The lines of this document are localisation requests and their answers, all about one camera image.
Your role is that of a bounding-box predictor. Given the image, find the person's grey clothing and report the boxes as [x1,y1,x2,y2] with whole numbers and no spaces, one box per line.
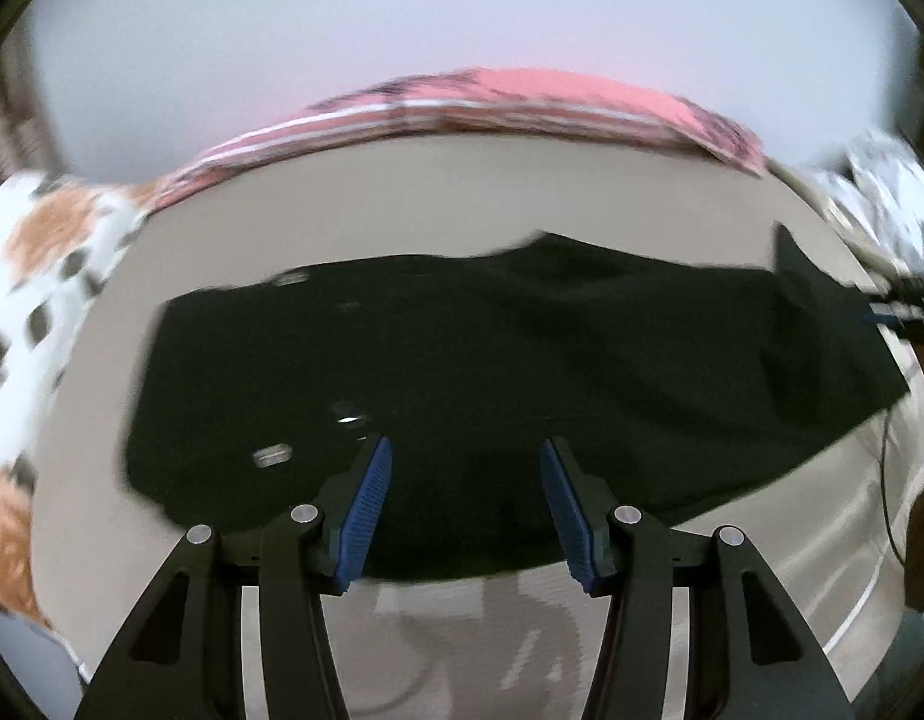
[878,604,924,698]

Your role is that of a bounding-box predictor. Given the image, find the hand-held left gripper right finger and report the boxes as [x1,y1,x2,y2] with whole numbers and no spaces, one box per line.
[538,435,857,720]

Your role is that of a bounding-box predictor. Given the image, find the black pants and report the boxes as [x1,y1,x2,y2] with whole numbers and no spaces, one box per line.
[117,231,911,582]

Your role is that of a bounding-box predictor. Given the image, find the white dotted cloth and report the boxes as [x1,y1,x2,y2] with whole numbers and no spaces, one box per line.
[807,127,924,271]

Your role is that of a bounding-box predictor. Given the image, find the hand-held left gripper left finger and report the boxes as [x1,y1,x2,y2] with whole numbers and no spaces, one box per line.
[73,435,394,720]

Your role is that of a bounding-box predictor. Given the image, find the pink striped pillow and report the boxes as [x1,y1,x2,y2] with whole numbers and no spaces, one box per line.
[143,67,767,215]

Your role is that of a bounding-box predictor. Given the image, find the white blanket with orange patches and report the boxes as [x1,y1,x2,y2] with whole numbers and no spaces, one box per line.
[0,171,152,683]

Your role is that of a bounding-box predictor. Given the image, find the thin black cable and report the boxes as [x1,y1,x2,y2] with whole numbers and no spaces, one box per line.
[878,412,909,563]

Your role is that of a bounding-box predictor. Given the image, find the beige bed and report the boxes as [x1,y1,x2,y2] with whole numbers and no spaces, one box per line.
[27,127,924,720]

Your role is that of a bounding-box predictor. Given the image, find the beige satin blanket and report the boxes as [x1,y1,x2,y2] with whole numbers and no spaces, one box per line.
[766,161,924,680]

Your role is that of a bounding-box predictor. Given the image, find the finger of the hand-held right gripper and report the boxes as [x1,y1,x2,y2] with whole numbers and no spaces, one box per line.
[869,281,924,331]

